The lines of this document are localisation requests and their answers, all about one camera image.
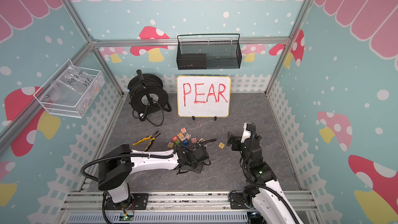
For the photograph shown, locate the black box in basket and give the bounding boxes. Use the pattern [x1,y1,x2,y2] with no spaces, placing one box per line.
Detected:
[177,54,207,70]

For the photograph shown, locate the black wire mesh basket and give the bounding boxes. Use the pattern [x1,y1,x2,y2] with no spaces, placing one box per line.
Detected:
[176,33,243,70]

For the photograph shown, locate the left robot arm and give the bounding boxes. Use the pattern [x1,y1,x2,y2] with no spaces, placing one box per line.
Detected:
[80,144,211,206]

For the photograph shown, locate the yellow black pliers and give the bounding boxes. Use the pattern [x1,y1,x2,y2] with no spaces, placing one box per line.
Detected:
[133,131,161,151]

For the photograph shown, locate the white board with PEAR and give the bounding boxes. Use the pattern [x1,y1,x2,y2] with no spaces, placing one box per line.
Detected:
[176,76,232,118]

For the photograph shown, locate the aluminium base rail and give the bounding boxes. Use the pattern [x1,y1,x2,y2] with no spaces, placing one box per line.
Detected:
[58,189,321,224]

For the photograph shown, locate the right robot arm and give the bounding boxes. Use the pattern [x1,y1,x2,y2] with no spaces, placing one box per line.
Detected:
[227,123,303,224]

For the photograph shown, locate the black cable reel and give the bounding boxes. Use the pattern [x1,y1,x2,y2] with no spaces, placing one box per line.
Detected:
[127,69,172,127]

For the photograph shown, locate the clear acrylic wall bin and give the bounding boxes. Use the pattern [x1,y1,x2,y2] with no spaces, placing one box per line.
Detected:
[33,61,105,118]

